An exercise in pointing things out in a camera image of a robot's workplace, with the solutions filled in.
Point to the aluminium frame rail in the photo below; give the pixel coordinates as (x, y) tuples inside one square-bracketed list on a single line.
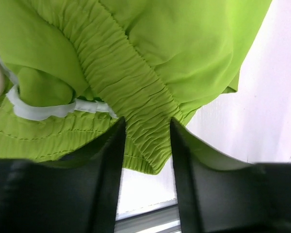
[(158, 218)]

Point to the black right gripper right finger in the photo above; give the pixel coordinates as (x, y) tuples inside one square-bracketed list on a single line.
[(220, 194)]

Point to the lime green shorts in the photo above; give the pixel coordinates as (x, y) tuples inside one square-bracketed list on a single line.
[(71, 68)]

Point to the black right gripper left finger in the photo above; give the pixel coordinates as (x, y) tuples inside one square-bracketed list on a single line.
[(78, 194)]

